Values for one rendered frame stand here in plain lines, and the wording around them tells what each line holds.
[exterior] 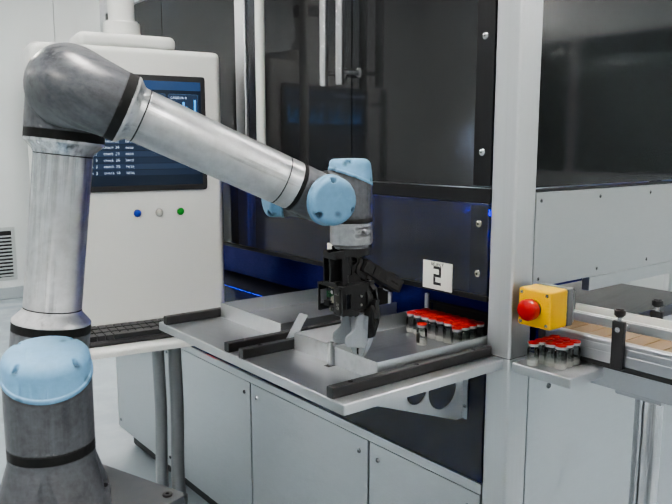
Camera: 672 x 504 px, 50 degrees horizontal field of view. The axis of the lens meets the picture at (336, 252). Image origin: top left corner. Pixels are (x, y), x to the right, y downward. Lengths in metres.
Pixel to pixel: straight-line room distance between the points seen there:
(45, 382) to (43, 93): 0.37
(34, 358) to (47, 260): 0.17
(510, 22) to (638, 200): 0.56
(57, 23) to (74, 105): 5.81
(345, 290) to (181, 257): 0.92
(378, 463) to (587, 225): 0.74
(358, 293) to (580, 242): 0.54
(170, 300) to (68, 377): 1.09
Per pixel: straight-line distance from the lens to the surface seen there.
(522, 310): 1.36
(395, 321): 1.64
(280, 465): 2.19
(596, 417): 1.76
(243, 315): 1.68
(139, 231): 2.03
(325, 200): 1.05
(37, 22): 6.76
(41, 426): 1.03
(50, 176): 1.12
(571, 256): 1.56
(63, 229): 1.13
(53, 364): 1.02
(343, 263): 1.24
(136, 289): 2.05
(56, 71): 1.02
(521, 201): 1.40
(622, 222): 1.71
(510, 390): 1.47
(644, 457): 1.51
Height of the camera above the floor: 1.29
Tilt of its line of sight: 9 degrees down
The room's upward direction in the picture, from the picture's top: straight up
